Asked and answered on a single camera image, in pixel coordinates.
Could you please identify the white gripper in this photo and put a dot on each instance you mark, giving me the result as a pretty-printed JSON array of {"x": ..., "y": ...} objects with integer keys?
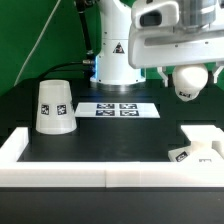
[{"x": 161, "y": 47}]

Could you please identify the white lamp bulb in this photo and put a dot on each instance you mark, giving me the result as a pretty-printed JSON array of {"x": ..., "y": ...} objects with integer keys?
[{"x": 189, "y": 80}]

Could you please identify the white lamp base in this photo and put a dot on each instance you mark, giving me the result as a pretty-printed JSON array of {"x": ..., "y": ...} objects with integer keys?
[{"x": 206, "y": 145}]

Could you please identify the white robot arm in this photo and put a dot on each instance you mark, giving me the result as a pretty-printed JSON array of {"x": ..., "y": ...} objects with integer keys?
[{"x": 112, "y": 68}]

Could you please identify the white lamp shade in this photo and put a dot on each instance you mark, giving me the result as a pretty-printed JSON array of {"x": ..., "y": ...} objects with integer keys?
[{"x": 55, "y": 113}]

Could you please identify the white marker plate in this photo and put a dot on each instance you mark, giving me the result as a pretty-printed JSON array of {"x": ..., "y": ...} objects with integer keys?
[{"x": 117, "y": 110}]

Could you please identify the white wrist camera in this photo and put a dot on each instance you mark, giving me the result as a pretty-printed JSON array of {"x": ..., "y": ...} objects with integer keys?
[{"x": 155, "y": 13}]

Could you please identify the white U-shaped fence frame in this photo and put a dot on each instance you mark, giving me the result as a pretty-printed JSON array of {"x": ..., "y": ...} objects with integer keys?
[{"x": 14, "y": 173}]

